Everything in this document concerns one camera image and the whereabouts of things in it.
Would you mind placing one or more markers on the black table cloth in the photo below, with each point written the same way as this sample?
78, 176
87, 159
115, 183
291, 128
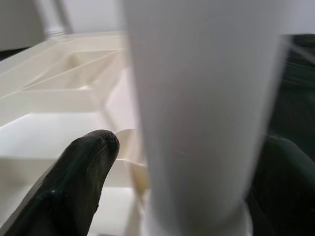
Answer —
300, 86

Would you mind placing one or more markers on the white plastic table top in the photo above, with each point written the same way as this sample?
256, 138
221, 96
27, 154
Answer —
49, 103

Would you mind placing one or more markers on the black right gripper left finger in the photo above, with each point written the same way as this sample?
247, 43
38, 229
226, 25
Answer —
69, 191

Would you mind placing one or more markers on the white plastic table leg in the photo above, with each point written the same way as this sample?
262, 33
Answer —
53, 19
201, 98

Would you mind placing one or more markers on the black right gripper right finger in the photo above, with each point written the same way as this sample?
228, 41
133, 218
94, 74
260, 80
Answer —
285, 196

